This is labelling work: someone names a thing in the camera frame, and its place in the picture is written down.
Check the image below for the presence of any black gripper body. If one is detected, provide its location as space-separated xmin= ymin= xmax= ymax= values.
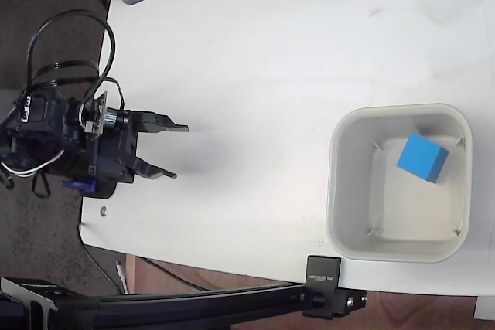
xmin=87 ymin=110 xmax=142 ymax=185

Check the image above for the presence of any blue cube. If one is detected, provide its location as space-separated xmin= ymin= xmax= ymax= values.
xmin=397 ymin=132 xmax=450 ymax=185

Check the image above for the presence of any black six-joint robot arm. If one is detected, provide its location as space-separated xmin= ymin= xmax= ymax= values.
xmin=0 ymin=88 xmax=94 ymax=180

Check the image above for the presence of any white square plastic bin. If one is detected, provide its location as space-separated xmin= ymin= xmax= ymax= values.
xmin=326 ymin=103 xmax=473 ymax=264

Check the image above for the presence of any blue plastic base part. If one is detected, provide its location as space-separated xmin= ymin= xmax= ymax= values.
xmin=61 ymin=179 xmax=97 ymax=196

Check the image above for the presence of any black table clamp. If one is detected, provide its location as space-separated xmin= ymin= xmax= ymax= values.
xmin=302 ymin=255 xmax=368 ymax=321

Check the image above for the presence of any white paper sheet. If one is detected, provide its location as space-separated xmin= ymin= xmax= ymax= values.
xmin=473 ymin=294 xmax=495 ymax=321

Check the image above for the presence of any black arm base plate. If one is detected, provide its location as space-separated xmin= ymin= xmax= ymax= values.
xmin=82 ymin=179 xmax=118 ymax=199

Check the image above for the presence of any gripper-mounted camera module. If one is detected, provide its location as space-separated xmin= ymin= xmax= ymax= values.
xmin=78 ymin=90 xmax=131 ymax=138

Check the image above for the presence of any black strap loop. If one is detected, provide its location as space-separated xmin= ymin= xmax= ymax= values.
xmin=30 ymin=170 xmax=52 ymax=199

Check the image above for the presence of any black looped round cable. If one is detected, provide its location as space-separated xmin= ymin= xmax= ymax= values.
xmin=26 ymin=9 xmax=125 ymax=114

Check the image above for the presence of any white wire bundle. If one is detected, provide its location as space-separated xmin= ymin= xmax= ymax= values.
xmin=0 ymin=150 xmax=65 ymax=177

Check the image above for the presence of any black flat ribbon cable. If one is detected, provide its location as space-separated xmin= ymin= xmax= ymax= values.
xmin=29 ymin=58 xmax=100 ymax=90

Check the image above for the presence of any thin black floor cable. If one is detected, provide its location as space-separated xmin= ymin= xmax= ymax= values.
xmin=78 ymin=223 xmax=121 ymax=296

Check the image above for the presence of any white cable connector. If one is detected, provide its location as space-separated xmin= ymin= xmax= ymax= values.
xmin=114 ymin=260 xmax=129 ymax=295

